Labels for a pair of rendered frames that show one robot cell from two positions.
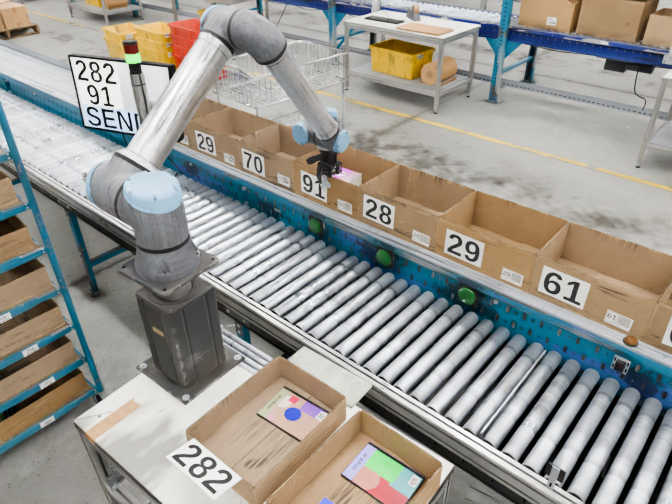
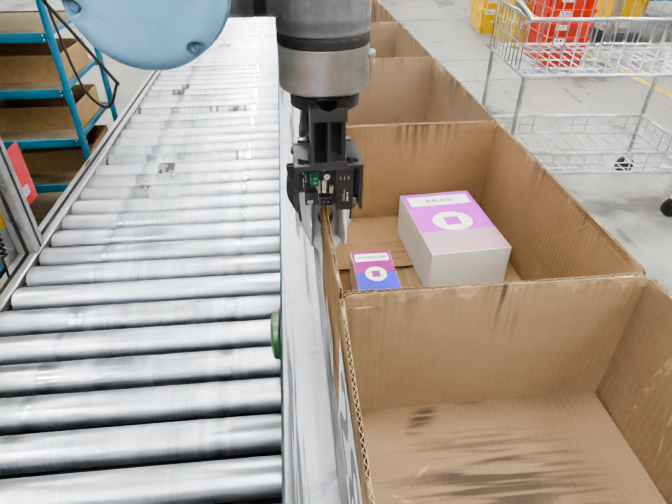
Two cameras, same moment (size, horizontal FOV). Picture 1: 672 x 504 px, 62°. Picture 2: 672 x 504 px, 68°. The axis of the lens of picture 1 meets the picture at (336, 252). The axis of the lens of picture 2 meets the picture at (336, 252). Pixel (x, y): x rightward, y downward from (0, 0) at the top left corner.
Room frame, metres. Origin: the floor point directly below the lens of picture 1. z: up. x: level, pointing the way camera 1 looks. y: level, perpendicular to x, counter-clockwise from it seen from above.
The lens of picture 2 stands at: (1.83, -0.32, 1.33)
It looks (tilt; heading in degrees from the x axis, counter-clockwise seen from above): 35 degrees down; 43
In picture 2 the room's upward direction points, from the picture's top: straight up
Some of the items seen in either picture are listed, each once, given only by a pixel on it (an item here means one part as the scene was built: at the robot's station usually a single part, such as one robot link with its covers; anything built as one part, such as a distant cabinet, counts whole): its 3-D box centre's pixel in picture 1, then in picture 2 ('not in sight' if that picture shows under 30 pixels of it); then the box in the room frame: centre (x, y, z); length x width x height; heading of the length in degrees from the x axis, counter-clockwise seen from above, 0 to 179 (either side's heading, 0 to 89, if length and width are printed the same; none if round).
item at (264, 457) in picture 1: (269, 424); not in sight; (1.06, 0.20, 0.80); 0.38 x 0.28 x 0.10; 140
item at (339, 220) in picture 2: not in sight; (340, 227); (2.21, 0.02, 1.01); 0.06 x 0.03 x 0.09; 49
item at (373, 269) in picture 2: not in sight; (375, 286); (2.25, -0.01, 0.91); 0.10 x 0.06 x 0.05; 49
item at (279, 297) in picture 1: (305, 279); (90, 493); (1.86, 0.13, 0.72); 0.52 x 0.05 x 0.05; 139
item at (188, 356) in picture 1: (183, 327); not in sight; (1.36, 0.50, 0.91); 0.26 x 0.26 x 0.33; 51
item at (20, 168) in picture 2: not in sight; (11, 186); (2.04, 0.78, 0.85); 0.16 x 0.01 x 0.13; 49
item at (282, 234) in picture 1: (253, 251); (145, 316); (2.08, 0.37, 0.72); 0.52 x 0.05 x 0.05; 139
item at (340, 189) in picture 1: (345, 179); (432, 240); (2.32, -0.05, 0.96); 0.39 x 0.29 x 0.17; 49
